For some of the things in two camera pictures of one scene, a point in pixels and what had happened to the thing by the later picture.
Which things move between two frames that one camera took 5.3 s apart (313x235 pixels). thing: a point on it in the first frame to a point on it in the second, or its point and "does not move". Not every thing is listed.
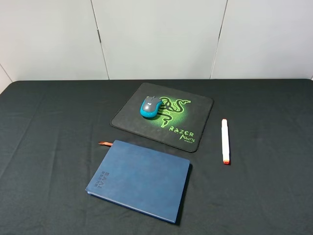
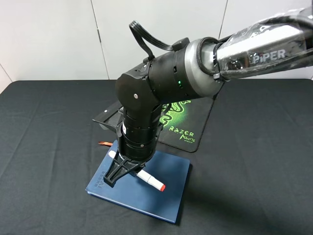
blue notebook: x=149 y=180 does not move
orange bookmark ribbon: x=106 y=144 does not move
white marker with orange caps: x=225 y=142 to x=144 y=176
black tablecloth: x=50 y=131 does not move
